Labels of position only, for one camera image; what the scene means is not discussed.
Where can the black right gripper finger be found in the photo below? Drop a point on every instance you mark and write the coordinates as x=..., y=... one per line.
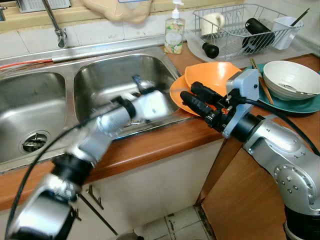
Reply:
x=205, y=91
x=195, y=102

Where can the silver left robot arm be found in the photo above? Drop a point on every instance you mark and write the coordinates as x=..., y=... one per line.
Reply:
x=90, y=140

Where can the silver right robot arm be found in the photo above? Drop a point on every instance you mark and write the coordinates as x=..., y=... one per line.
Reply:
x=285, y=155

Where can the orange plate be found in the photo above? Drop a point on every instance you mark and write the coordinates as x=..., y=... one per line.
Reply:
x=176, y=97

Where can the orange bowl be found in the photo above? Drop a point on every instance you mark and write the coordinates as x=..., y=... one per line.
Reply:
x=210, y=75

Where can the stainless steel double sink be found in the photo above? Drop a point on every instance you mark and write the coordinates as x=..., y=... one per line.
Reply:
x=105, y=80

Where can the wooden chopsticks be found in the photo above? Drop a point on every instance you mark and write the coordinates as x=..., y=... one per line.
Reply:
x=262, y=82

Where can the clear soap pump bottle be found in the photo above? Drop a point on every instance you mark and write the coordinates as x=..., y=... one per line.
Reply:
x=174, y=35

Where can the cream mug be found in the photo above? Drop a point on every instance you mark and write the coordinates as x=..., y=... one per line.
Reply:
x=212, y=24

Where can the teal plate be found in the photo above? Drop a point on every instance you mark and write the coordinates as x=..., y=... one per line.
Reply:
x=295, y=106

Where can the beige cloth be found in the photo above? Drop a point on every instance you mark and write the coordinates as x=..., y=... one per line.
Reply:
x=117, y=11

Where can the white ribbed bowl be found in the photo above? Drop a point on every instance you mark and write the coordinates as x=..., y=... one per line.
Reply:
x=290, y=72

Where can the black bottle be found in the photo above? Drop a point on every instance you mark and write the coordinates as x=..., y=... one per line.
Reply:
x=259, y=32

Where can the white cabinet door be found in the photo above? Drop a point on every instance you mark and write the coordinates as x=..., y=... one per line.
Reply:
x=90, y=227
x=160, y=180

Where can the white utensil cup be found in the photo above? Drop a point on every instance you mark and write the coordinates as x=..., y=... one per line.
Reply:
x=286, y=32

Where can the metal faucet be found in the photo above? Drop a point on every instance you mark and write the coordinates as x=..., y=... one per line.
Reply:
x=55, y=25

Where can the black utensil in cup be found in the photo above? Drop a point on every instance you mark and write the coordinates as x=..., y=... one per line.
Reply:
x=300, y=17

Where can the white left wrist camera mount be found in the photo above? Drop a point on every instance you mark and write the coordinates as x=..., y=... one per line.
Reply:
x=152, y=106

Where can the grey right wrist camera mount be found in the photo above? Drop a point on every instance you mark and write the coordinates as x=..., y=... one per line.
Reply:
x=245, y=85

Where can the wooden window frame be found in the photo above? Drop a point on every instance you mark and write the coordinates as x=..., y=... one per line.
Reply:
x=30, y=17

